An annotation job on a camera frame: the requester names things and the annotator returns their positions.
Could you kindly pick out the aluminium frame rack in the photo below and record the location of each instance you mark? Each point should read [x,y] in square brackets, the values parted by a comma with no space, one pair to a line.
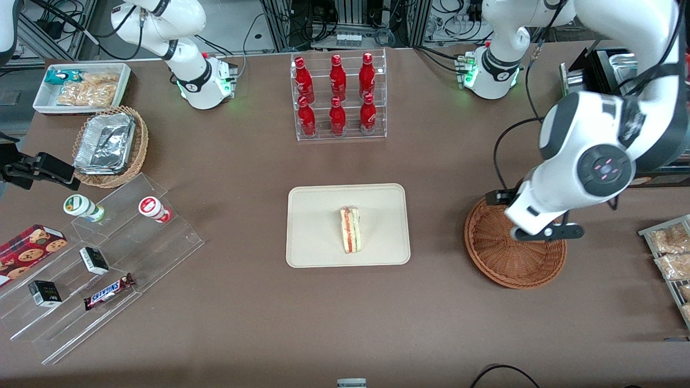
[350,16]

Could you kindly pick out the clear bag of pastry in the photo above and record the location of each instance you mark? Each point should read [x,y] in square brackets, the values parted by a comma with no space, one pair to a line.
[676,267]
[687,312]
[685,292]
[671,240]

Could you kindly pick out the red lid cup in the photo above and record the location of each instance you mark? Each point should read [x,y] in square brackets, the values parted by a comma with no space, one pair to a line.
[152,208]

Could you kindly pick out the red soda bottle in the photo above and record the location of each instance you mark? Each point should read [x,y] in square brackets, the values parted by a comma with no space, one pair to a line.
[338,78]
[337,118]
[303,81]
[368,116]
[367,75]
[306,119]

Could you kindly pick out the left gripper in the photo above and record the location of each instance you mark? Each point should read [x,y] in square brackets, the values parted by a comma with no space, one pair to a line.
[496,197]

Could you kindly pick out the red cookie box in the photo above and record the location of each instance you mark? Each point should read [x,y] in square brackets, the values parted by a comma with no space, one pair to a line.
[29,248]

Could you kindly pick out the grey metal tray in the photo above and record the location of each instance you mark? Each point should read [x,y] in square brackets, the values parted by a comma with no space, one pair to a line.
[668,285]

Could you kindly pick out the light wicker basket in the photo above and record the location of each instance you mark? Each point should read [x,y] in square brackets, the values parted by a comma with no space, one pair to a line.
[141,145]

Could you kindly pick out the teal snack packet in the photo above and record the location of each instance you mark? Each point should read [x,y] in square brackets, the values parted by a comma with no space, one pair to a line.
[56,77]

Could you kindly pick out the brown wicker basket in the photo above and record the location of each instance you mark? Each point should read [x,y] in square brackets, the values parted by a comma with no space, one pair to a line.
[512,264]

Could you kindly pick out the clear acrylic stepped shelf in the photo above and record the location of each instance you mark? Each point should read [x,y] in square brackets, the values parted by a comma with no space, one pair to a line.
[161,253]

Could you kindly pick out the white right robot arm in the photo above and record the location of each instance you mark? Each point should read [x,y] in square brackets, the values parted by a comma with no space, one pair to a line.
[197,83]

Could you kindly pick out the white rectangular bin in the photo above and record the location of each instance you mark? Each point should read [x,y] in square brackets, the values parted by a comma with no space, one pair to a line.
[43,99]

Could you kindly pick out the grey box device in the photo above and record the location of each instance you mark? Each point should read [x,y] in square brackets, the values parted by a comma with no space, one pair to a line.
[351,383]

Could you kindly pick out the stack of foil trays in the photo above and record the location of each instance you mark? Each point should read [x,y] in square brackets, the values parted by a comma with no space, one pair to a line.
[105,143]

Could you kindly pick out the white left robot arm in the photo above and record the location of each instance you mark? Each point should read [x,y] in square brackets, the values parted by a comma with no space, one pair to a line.
[571,134]

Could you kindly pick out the green lid cup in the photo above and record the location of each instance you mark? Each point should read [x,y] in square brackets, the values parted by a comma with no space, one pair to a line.
[81,206]

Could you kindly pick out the clear bag of crackers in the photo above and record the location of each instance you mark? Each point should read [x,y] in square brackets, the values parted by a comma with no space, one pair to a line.
[89,91]

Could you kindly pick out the beige plastic tray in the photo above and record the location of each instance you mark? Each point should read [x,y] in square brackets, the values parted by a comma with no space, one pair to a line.
[312,226]

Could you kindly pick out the black crate with metal pans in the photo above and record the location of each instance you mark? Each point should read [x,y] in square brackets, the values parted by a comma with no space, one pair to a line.
[598,70]

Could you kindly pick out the small black box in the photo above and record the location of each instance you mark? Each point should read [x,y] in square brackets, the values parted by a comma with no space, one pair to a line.
[94,260]
[45,293]

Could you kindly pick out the triangular sandwich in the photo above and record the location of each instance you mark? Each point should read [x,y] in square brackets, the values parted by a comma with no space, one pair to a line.
[350,231]

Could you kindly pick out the Snickers chocolate bar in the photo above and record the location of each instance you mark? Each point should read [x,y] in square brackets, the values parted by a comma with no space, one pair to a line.
[108,291]

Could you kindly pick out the white power strip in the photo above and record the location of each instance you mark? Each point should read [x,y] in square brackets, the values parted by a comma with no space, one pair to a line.
[349,39]

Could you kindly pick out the clear acrylic bottle rack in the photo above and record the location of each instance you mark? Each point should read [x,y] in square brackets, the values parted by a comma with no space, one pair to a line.
[339,132]

